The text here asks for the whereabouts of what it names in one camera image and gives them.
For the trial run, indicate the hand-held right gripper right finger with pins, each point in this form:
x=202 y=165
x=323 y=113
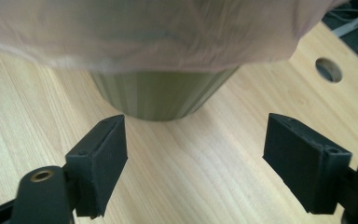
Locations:
x=304 y=165

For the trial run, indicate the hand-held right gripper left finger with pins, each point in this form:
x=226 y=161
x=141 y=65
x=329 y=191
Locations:
x=101 y=168

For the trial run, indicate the green plastic trash bin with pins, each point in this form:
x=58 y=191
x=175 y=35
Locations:
x=164 y=96

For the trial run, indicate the pink plastic trash bag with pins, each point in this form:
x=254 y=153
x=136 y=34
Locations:
x=155 y=31

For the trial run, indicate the white metal stand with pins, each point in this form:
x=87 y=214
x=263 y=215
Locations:
x=354 y=21

